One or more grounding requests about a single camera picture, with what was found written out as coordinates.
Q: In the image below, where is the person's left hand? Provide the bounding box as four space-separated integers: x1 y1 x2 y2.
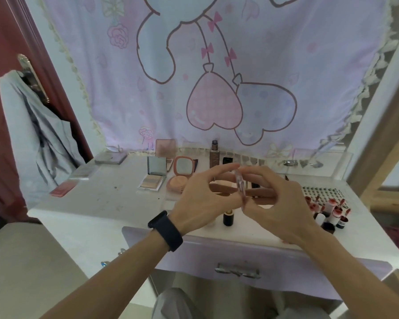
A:
168 162 246 237

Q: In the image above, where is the person's right hand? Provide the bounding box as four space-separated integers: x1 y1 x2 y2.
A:
239 165 321 247

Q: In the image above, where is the peach round powder puff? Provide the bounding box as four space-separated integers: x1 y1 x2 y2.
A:
168 177 187 194

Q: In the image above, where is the pink rounded compact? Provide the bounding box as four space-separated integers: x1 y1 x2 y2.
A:
166 156 197 195

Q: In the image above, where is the navy cosmetic tube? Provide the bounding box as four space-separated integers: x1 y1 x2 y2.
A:
314 212 336 235

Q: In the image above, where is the false eyelash tray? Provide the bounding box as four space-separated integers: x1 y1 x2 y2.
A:
301 186 346 203

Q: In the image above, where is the silver square palette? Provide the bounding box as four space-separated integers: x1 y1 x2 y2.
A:
208 168 277 210

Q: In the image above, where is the dark square foundation bottle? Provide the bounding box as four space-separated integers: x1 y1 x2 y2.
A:
209 140 220 170

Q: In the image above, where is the small grey square palette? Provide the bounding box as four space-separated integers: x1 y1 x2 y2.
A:
137 156 168 192

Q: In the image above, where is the purple drawer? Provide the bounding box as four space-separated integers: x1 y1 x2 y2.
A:
121 226 394 301

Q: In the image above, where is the brown blush palette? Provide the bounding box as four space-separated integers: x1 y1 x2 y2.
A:
155 138 177 172

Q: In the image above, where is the large grey square palette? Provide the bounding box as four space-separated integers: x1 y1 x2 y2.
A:
94 152 129 166

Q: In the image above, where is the pink blush compact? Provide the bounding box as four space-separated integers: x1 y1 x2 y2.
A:
50 181 79 198

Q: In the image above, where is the person's left forearm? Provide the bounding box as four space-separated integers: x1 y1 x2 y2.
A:
41 232 173 319

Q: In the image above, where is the person's right forearm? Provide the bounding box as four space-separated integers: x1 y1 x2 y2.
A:
299 229 399 319

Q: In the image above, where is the white dressing table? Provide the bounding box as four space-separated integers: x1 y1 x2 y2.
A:
27 0 399 319

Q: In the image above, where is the black smartwatch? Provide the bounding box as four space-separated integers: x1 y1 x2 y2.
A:
147 210 184 253

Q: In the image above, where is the pink cartoon cloth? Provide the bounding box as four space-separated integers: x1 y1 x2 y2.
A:
36 0 399 160

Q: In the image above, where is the white hanging garment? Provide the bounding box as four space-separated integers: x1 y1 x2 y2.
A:
0 70 87 210

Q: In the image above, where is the dark red wooden door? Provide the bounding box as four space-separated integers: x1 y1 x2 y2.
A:
0 0 94 225

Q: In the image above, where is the silver drawer handle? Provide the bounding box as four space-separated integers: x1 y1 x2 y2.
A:
214 262 262 280

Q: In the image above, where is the wooden bed frame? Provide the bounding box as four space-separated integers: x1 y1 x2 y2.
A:
345 89 399 216

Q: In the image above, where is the gold door handle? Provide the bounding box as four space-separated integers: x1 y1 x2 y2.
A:
17 53 50 103

